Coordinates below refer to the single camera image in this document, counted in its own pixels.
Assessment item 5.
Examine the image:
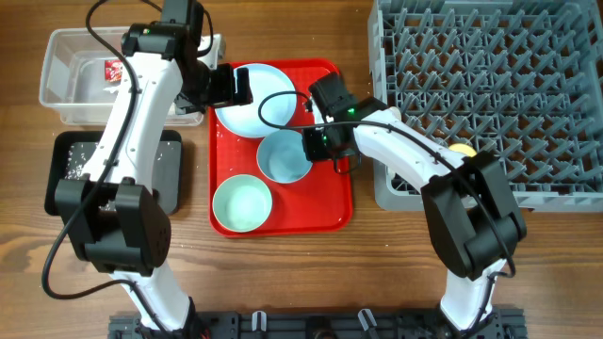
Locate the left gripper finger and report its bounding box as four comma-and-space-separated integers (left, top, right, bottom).
234, 67, 253, 105
177, 102, 220, 114

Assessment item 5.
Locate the large light blue plate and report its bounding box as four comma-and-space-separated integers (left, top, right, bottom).
214, 63, 298, 139

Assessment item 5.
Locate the light blue bowl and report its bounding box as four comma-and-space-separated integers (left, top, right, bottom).
256, 130, 312, 184

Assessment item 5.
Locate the green bowl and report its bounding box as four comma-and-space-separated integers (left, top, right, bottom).
212, 174, 273, 233

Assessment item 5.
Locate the pile of rice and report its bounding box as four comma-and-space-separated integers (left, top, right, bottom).
60, 143, 164, 213

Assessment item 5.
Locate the yellow plastic cup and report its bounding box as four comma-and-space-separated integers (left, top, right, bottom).
448, 143, 477, 157

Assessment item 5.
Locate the white plastic spoon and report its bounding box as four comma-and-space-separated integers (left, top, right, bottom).
389, 106, 401, 121

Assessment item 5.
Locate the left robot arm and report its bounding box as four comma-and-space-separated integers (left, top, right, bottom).
55, 0, 252, 338

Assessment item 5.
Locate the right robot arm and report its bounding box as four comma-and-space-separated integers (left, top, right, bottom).
302, 73, 527, 336

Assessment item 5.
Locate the clear plastic waste bin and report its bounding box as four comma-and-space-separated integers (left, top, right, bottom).
39, 26, 204, 126

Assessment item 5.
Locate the black food waste tray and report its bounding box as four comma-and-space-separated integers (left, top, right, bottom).
44, 130, 183, 216

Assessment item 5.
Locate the grey dishwasher rack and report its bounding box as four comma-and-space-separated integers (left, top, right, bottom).
367, 0, 602, 212

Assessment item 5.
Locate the crumpled white tissue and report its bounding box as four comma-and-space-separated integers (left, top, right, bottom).
103, 86, 198, 115

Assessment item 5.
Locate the red serving tray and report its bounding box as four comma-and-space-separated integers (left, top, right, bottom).
207, 58, 354, 238

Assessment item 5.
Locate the red snack wrapper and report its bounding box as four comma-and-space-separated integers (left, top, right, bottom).
104, 59, 122, 83

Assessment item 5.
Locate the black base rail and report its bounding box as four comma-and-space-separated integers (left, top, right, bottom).
107, 307, 529, 339

